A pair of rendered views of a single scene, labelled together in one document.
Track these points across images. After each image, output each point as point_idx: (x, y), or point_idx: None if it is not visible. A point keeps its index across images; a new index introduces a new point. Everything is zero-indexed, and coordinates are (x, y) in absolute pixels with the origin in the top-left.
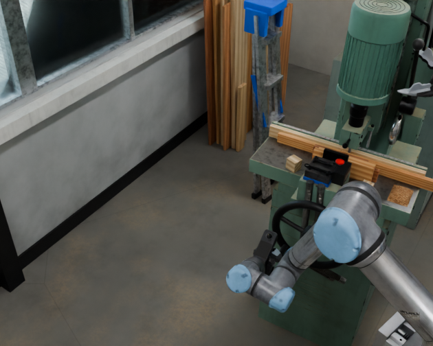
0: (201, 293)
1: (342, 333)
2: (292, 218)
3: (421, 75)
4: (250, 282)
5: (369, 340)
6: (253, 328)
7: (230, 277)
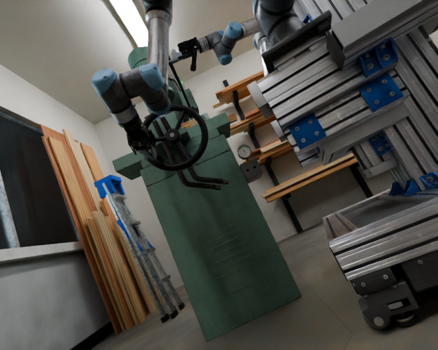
0: None
1: (276, 267)
2: (166, 183)
3: (188, 98)
4: (115, 72)
5: (306, 284)
6: (207, 348)
7: (93, 76)
